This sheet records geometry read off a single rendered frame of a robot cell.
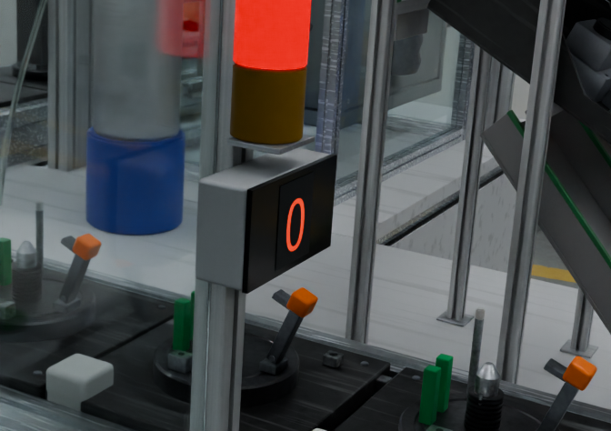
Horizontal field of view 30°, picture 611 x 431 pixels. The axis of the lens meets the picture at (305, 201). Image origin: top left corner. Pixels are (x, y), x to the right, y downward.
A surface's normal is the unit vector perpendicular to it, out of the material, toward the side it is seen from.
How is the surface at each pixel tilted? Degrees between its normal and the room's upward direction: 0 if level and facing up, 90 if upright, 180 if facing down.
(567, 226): 90
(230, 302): 90
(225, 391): 90
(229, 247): 90
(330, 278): 0
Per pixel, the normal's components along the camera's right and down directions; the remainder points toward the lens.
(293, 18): 0.55, 0.27
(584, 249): -0.62, 0.19
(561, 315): 0.07, -0.96
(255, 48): -0.38, 0.25
